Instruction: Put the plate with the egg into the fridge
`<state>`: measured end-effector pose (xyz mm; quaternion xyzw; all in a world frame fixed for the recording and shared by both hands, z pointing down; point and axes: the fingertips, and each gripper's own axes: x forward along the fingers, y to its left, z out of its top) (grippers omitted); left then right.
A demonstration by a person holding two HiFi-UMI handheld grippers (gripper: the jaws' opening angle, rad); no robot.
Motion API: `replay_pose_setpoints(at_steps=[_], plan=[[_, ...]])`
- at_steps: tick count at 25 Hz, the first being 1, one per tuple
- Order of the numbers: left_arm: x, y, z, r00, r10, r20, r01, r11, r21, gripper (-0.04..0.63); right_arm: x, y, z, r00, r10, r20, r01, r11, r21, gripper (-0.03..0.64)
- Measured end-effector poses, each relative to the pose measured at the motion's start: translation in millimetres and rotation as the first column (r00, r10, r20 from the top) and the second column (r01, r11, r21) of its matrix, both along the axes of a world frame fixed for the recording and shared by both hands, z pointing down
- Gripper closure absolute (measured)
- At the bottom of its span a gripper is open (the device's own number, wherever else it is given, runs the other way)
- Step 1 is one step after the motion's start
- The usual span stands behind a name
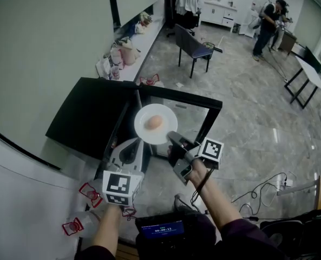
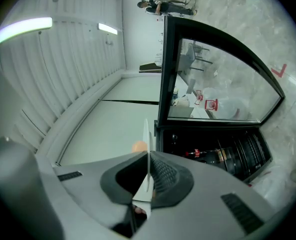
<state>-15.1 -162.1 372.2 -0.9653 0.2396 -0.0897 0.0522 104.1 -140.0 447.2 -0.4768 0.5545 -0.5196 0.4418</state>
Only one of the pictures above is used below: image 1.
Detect person's left forearm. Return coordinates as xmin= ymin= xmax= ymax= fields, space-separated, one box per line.
xmin=91 ymin=203 xmax=122 ymax=251

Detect white cabinet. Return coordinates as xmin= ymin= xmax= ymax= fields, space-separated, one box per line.
xmin=199 ymin=0 xmax=238 ymax=29

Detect orange round food item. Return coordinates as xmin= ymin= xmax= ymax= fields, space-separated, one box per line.
xmin=145 ymin=115 xmax=163 ymax=130

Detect person's dark shirt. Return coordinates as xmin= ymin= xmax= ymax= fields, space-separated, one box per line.
xmin=76 ymin=218 xmax=285 ymax=260

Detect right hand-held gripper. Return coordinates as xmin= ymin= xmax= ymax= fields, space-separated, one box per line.
xmin=167 ymin=131 xmax=225 ymax=186

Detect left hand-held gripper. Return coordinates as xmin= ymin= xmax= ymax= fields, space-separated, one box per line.
xmin=102 ymin=138 xmax=145 ymax=207

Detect black cabinet with glass door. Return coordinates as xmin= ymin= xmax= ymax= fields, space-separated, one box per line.
xmin=45 ymin=76 xmax=223 ymax=180

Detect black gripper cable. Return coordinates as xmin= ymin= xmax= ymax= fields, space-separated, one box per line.
xmin=191 ymin=166 xmax=215 ymax=215

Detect small white bag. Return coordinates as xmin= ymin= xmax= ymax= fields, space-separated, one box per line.
xmin=135 ymin=22 xmax=149 ymax=35

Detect white and red paper bag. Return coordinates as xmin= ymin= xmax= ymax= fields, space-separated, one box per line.
xmin=110 ymin=46 xmax=125 ymax=70

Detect dark chair with blue seat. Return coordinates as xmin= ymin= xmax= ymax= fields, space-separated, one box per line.
xmin=175 ymin=23 xmax=214 ymax=79

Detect black bag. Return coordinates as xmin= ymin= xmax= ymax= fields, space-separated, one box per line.
xmin=259 ymin=207 xmax=321 ymax=254

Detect wooden slat pallet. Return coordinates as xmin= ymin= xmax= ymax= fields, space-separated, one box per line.
xmin=115 ymin=242 xmax=139 ymax=260

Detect white round plate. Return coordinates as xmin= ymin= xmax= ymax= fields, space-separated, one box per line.
xmin=134 ymin=103 xmax=179 ymax=145

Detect small bag with brown handles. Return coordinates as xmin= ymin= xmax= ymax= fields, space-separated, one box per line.
xmin=140 ymin=11 xmax=153 ymax=27

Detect black floor cable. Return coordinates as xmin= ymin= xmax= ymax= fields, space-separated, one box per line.
xmin=230 ymin=172 xmax=288 ymax=219

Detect white hanging clothes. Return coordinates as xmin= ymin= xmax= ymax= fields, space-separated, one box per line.
xmin=175 ymin=0 xmax=201 ymax=15

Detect low white platform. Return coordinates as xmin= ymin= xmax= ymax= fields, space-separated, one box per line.
xmin=114 ymin=15 xmax=166 ymax=82

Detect grey backpack rig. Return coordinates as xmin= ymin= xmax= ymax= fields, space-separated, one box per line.
xmin=248 ymin=0 xmax=269 ymax=31

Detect black office chair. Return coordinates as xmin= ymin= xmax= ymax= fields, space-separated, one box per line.
xmin=167 ymin=9 xmax=201 ymax=37

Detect black frame white table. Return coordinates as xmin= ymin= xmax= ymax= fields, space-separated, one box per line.
xmin=284 ymin=55 xmax=321 ymax=109

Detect clear water jug red handle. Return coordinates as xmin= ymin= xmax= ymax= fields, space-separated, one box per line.
xmin=78 ymin=179 xmax=104 ymax=209
xmin=139 ymin=74 xmax=165 ymax=88
xmin=62 ymin=211 xmax=101 ymax=238

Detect person's right forearm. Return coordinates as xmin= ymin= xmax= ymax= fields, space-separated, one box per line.
xmin=188 ymin=158 xmax=244 ymax=232

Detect pink tote bag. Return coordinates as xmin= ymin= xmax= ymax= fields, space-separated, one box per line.
xmin=121 ymin=38 xmax=141 ymax=66

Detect black chest screen device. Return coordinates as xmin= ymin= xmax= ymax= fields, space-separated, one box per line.
xmin=135 ymin=212 xmax=217 ymax=260

